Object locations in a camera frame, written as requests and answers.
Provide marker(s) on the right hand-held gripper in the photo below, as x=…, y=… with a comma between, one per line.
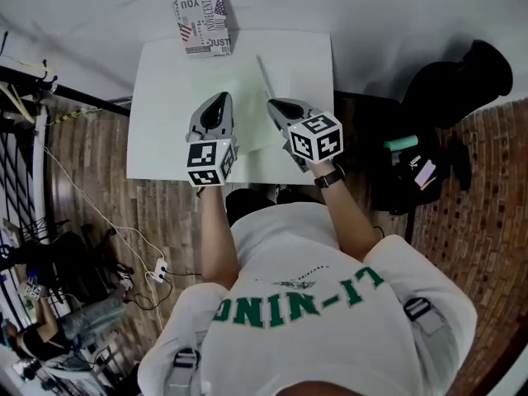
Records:
x=315, y=136

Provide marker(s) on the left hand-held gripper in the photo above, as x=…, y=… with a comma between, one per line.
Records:
x=208, y=157

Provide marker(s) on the clear pale green folder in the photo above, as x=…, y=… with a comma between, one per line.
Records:
x=251, y=116

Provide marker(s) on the person's right forearm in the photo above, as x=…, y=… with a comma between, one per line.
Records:
x=346, y=217

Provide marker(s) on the person's left forearm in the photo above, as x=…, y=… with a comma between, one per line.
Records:
x=218, y=237

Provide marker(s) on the black wristwatch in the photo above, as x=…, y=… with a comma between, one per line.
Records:
x=329, y=178

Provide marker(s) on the person's black trousers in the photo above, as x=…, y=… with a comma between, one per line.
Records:
x=247, y=204

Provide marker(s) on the teal bottle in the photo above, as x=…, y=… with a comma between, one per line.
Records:
x=401, y=143

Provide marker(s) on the black backpack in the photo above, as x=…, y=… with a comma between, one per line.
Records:
x=408, y=180

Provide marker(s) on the pink card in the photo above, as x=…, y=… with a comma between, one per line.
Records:
x=425, y=173

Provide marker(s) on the white power strip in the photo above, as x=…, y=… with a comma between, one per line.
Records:
x=159, y=270

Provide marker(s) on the printed white box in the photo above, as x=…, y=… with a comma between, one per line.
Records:
x=204, y=23

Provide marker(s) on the black chair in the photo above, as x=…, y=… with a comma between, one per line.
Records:
x=80, y=262

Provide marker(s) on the white pipe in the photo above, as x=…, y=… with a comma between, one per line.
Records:
x=40, y=171

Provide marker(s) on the person's white shirt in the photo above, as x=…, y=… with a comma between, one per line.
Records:
x=313, y=345

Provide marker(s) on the black metal rail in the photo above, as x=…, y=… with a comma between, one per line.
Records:
x=66, y=91

